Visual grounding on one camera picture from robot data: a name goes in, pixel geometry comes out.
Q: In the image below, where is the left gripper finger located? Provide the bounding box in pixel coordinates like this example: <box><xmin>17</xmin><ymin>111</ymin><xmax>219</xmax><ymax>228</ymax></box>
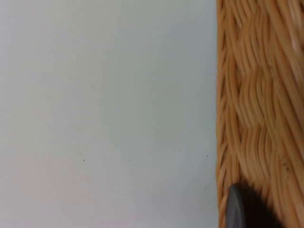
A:
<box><xmin>225</xmin><ymin>182</ymin><xmax>285</xmax><ymax>228</ymax></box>

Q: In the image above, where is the pale brown wicker basket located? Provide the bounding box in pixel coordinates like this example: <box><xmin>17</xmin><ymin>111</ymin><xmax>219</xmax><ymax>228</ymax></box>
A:
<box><xmin>215</xmin><ymin>0</ymin><xmax>304</xmax><ymax>228</ymax></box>

